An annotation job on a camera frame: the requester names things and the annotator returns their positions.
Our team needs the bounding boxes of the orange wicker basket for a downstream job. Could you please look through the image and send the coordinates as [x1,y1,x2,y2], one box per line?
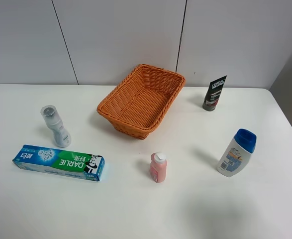
[97,64,186,139]

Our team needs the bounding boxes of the blue green toothpaste box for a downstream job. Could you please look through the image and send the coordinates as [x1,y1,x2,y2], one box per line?
[12,144,105,182]

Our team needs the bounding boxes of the pink bottle white cap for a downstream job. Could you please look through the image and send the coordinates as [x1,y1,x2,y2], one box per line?
[149,152,167,183]

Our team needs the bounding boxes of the black facial cleanser tube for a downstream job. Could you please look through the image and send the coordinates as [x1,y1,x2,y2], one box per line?
[202,76,227,112]

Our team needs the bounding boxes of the white roll-on bottle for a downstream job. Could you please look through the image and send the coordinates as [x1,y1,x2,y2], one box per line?
[41,105,71,148]

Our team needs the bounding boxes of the white shampoo bottle blue cap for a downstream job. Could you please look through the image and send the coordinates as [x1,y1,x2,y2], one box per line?
[216,128,257,177]

